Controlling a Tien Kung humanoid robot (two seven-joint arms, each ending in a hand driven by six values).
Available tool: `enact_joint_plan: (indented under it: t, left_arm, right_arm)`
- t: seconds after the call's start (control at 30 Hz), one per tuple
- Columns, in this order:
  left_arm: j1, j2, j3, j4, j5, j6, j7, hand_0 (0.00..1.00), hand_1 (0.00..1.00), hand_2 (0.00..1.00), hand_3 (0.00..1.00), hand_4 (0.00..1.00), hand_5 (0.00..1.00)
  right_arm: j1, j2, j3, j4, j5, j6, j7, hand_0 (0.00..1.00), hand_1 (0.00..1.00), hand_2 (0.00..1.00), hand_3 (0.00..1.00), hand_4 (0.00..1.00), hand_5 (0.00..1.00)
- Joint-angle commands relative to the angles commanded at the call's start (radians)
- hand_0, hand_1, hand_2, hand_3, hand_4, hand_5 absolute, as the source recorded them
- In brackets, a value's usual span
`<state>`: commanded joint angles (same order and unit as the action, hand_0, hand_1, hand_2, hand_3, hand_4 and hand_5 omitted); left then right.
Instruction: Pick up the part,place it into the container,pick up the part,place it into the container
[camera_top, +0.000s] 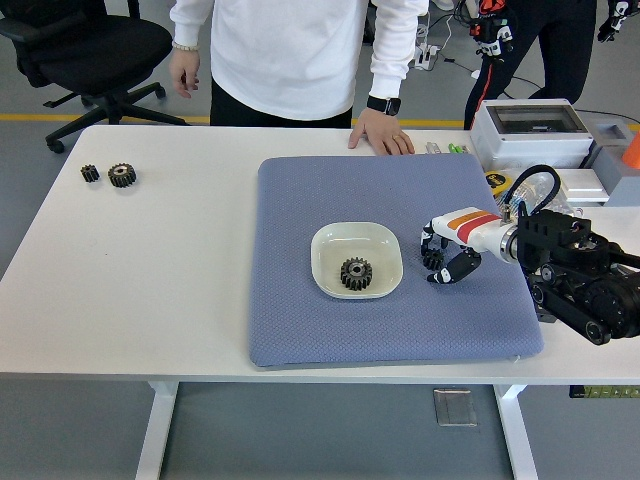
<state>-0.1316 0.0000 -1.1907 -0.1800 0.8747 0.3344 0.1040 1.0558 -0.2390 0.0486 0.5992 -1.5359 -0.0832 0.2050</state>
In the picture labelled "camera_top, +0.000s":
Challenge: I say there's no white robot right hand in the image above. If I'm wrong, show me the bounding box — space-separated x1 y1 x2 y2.
419 205 509 285

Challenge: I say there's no person's gloved hand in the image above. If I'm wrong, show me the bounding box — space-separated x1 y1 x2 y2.
597 0 633 44
469 14 515 59

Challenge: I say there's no person's left hand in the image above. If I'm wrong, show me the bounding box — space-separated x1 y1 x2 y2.
348 107 416 157

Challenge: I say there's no person's right hand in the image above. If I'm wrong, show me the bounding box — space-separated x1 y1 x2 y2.
168 48 202 100

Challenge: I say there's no large black steel gear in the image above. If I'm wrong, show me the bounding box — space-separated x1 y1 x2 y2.
339 257 375 293
107 163 138 190

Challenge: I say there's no large grey box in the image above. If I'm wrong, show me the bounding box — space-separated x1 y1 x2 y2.
592 146 640 207

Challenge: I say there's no black smartwatch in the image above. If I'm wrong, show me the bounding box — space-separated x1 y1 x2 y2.
366 94 402 117

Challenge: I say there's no yellow black tape measure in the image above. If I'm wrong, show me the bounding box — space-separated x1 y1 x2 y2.
484 170 513 194

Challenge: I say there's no person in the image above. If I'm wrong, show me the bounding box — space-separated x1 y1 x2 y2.
168 0 431 157
462 0 634 132

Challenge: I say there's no white power strip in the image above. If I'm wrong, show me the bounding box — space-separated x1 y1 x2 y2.
413 43 444 71

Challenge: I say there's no clear plastic parts bag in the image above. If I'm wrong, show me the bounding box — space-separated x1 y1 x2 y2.
497 169 585 217

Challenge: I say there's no black office chair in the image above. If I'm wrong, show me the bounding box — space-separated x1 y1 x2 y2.
0 0 191 155

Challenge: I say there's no white square dish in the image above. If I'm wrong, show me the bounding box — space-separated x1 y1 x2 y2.
308 221 404 301

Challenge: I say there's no grey block with square recess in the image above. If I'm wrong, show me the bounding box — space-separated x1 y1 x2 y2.
591 122 635 150

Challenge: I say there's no silver aluminium plate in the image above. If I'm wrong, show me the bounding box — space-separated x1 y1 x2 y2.
554 168 612 204

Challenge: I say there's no orange cone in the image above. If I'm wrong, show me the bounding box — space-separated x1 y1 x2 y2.
621 130 640 174

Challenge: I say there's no blue-grey textured mat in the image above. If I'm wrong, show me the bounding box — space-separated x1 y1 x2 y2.
248 154 545 371

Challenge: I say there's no metal floor plate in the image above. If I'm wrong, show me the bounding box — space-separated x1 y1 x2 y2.
432 388 478 428

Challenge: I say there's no desk control panel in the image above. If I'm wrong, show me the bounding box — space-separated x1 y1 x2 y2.
568 384 640 400

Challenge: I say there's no white table leg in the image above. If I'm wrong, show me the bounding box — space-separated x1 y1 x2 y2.
492 383 540 480
135 382 180 480

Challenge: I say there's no grey electrical enclosure box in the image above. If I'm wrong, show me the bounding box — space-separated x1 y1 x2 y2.
470 98 596 169

